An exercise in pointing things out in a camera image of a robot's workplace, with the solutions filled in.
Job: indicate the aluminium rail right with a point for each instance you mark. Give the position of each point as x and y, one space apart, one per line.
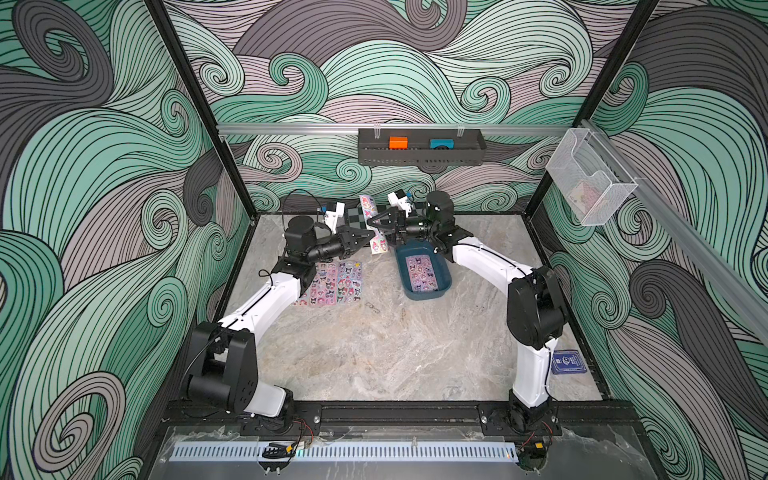
737 293

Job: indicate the lilac small sticker sheet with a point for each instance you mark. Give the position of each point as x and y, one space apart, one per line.
349 282

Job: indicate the black grey chessboard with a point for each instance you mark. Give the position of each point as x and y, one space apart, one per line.
355 217

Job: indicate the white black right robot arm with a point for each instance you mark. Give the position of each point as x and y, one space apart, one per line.
535 306

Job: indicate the black wall shelf tray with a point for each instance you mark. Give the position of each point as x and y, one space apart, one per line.
470 148

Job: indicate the aluminium rail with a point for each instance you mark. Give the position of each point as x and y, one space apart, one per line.
737 293
234 129

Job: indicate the aluminium rail back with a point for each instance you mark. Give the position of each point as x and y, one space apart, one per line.
234 129

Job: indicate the white slotted cable duct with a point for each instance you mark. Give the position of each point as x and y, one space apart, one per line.
352 451

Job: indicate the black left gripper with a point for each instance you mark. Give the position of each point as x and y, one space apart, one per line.
342 243

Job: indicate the teal plastic storage box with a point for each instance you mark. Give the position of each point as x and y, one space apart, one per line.
442 271

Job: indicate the orange block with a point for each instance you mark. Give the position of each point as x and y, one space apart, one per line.
398 143

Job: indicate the teal block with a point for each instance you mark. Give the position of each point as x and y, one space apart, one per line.
442 144

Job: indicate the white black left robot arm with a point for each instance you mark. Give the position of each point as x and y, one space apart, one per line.
221 365

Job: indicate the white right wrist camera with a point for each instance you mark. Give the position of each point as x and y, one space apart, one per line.
402 201

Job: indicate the blue card pack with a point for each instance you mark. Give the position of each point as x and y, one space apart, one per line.
568 362

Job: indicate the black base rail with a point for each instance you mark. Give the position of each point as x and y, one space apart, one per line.
333 418

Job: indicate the clear acrylic wall holder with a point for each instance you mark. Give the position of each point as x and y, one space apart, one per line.
588 172

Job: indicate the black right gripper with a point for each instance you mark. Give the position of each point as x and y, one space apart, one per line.
398 227

